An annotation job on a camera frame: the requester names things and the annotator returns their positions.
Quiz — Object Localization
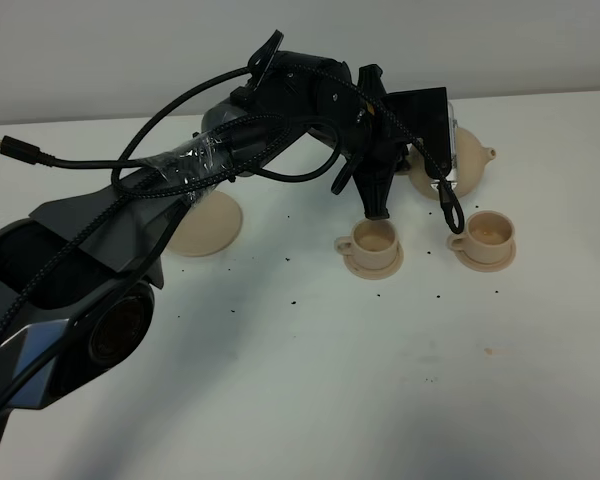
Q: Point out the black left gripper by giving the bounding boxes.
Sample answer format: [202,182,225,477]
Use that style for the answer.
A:
[324,59,409,220]

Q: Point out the beige ceramic teapot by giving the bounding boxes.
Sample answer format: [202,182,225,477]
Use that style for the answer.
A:
[408,127,496,200]

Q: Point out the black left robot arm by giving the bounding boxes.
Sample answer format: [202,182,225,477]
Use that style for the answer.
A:
[0,52,421,443]

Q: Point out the beige teapot saucer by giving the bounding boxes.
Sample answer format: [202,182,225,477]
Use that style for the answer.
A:
[167,191,243,257]

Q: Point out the beige left teacup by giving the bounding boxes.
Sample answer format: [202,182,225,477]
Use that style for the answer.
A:
[334,220,398,271]

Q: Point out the beige teacup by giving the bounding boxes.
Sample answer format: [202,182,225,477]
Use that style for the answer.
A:
[447,211,515,264]
[334,220,398,271]

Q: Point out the beige left cup saucer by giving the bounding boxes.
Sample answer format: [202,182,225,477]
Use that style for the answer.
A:
[343,244,404,280]

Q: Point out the beige cup saucer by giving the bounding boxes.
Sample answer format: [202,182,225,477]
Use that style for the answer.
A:
[455,243,516,273]
[343,244,404,280]

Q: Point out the beige right teacup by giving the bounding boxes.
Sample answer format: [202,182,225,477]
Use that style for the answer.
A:
[447,211,515,264]

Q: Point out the beige right cup saucer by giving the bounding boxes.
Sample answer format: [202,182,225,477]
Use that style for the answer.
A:
[455,243,516,273]

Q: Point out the black braided left camera cable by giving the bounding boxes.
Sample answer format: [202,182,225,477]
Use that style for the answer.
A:
[0,29,466,386]

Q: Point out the black loose plug cable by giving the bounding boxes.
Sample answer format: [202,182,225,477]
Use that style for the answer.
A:
[0,113,356,197]

